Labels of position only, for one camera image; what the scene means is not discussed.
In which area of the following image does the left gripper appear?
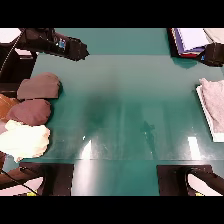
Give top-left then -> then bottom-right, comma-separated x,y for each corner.
68,37 -> 90,63

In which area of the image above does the grey-brown garment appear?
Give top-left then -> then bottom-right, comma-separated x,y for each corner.
16,72 -> 62,101

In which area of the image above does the maroon garment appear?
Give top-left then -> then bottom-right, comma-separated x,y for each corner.
6,98 -> 53,127

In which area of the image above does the black folded garment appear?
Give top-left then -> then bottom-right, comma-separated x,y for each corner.
166,27 -> 183,58

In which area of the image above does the white fluffy garment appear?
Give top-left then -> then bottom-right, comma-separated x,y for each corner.
0,119 -> 51,164

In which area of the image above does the red folded garment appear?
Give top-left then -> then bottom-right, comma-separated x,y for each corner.
179,52 -> 202,60

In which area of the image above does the white folded garment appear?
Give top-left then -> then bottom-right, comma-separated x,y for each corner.
175,27 -> 211,52

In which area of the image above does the black mounting plate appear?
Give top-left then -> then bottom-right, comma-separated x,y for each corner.
156,164 -> 188,197
42,162 -> 75,197

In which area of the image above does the pale green folded garment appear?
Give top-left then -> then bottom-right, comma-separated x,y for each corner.
203,27 -> 224,45

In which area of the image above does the light grey garment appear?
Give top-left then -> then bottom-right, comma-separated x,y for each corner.
198,77 -> 224,135

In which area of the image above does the black cable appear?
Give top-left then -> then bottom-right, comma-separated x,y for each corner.
0,169 -> 39,196

